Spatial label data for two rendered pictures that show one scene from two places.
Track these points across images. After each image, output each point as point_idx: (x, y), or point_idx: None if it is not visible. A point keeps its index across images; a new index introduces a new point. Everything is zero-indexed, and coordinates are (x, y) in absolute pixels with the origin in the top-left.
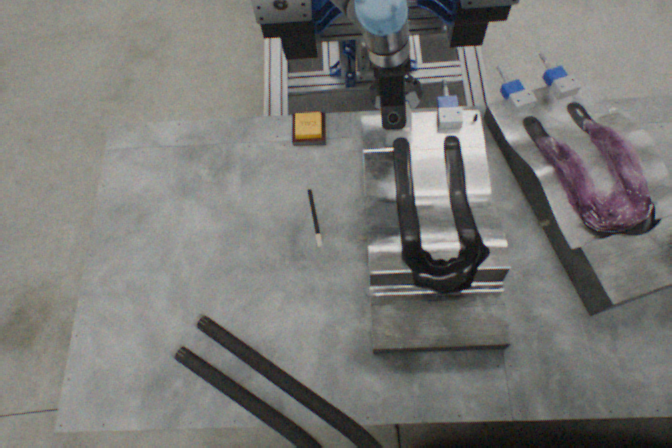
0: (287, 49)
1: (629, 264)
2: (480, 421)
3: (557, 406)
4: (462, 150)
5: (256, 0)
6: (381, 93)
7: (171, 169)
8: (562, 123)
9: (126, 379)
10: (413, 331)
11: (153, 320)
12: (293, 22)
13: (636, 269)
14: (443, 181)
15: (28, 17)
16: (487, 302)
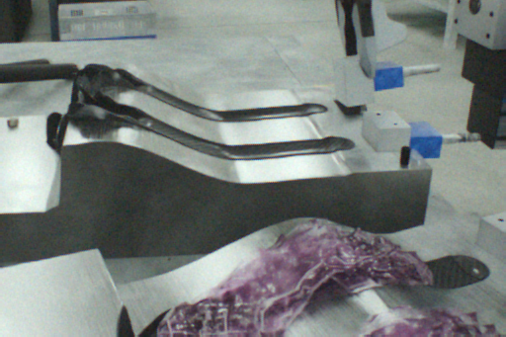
0: (471, 110)
1: (31, 322)
2: None
3: None
4: (326, 154)
5: None
6: None
7: (250, 56)
8: (503, 320)
9: (31, 57)
10: (6, 139)
11: (83, 61)
12: (490, 62)
13: (12, 334)
14: (255, 141)
15: (485, 149)
16: (26, 195)
